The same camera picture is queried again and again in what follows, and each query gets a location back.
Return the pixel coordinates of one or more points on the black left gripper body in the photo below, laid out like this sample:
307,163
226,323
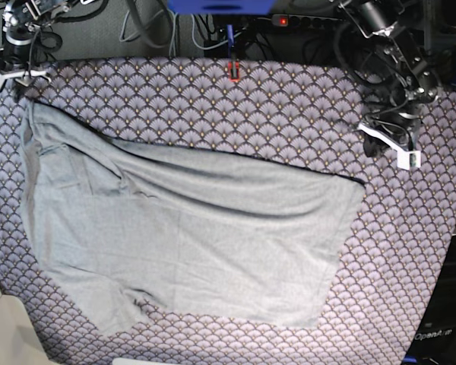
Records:
396,122

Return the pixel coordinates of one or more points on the black power strip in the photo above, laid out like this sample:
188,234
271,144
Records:
304,22

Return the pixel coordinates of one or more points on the patterned purple tablecloth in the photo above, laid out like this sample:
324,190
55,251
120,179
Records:
296,114

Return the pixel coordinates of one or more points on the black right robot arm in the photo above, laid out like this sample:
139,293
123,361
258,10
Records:
25,32

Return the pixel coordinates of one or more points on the black OpenArm box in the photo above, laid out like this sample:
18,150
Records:
435,339

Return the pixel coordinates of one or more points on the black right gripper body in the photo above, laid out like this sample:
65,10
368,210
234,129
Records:
16,57

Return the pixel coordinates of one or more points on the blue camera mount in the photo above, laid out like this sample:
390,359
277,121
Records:
221,6

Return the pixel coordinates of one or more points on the red table clamp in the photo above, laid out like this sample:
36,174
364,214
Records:
233,70

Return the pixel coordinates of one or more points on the light grey T-shirt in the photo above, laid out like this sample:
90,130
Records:
198,232

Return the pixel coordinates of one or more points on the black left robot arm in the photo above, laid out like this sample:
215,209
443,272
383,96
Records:
411,82

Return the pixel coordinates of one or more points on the white foam board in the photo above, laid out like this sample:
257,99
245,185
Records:
19,343

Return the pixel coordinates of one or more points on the blue clamp handle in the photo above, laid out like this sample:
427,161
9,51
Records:
230,36

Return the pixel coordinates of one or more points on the white camera bracket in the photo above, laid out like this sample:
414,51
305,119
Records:
23,77
379,139

